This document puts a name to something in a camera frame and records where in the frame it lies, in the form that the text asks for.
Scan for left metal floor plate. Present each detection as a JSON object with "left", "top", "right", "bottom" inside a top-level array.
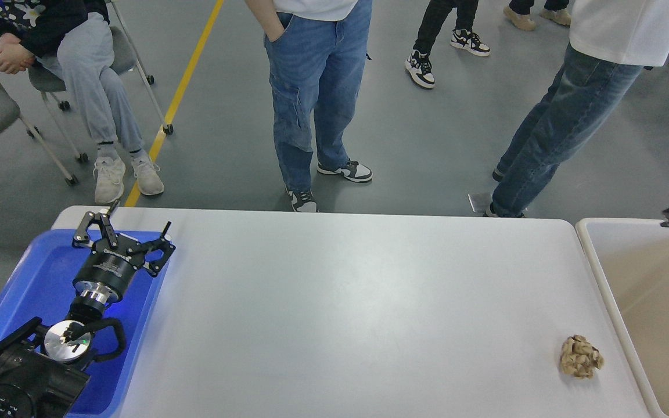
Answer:
[{"left": 467, "top": 192, "right": 492, "bottom": 212}]

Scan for seated person light jeans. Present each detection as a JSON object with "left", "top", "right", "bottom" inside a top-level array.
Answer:
[{"left": 0, "top": 1, "right": 164, "bottom": 204}]

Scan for person in blue jeans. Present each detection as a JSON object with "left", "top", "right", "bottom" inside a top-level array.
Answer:
[{"left": 246, "top": 1, "right": 373, "bottom": 212}]

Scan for grey chair on wheels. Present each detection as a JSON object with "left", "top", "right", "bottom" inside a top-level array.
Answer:
[{"left": 27, "top": 1, "right": 174, "bottom": 135}]

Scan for blue plastic tray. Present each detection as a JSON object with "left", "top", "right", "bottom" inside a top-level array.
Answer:
[{"left": 0, "top": 229, "right": 165, "bottom": 417}]

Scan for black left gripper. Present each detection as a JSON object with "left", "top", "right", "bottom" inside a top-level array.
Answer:
[{"left": 72, "top": 199, "right": 176, "bottom": 304}]

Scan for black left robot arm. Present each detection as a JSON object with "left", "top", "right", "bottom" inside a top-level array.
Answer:
[{"left": 0, "top": 207, "right": 175, "bottom": 417}]

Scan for person in black trousers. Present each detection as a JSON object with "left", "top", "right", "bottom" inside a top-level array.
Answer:
[{"left": 404, "top": 0, "right": 492, "bottom": 90}]

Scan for beige plastic bin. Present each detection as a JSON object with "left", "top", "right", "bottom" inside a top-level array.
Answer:
[{"left": 576, "top": 218, "right": 669, "bottom": 417}]

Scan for crumpled brown paper ball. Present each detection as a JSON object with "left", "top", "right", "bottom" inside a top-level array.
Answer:
[{"left": 559, "top": 335, "right": 605, "bottom": 379}]

